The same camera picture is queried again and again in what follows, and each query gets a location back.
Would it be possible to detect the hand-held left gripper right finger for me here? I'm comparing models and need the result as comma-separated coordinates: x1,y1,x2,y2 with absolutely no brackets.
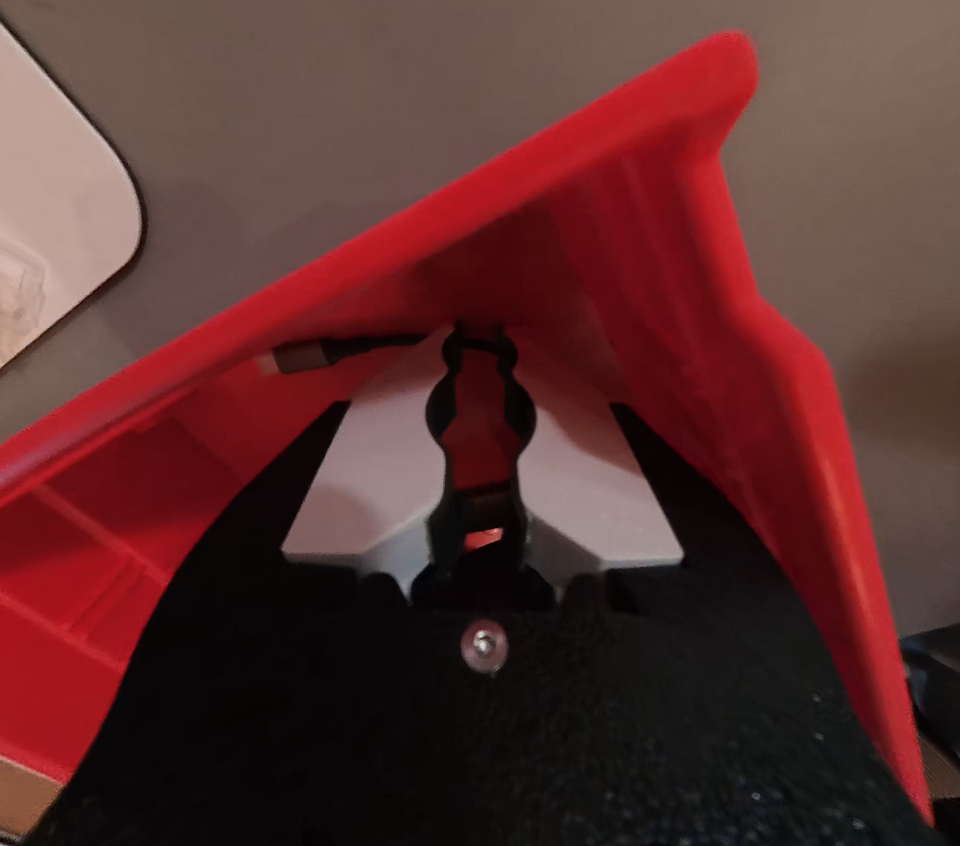
497,334,685,601

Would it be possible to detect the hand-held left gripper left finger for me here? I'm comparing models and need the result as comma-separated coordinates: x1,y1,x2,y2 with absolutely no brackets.
281,327,460,596

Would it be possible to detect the black usb-c cable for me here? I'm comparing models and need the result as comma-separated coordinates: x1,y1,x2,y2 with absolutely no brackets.
257,324,519,379

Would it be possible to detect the red plastic bin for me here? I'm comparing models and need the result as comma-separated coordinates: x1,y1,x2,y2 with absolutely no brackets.
0,30,936,826

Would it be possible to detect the white rounded board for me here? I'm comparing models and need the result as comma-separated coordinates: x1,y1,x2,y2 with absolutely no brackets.
0,21,145,371

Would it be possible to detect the dark object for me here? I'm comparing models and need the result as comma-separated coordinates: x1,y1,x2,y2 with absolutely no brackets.
898,627,960,846

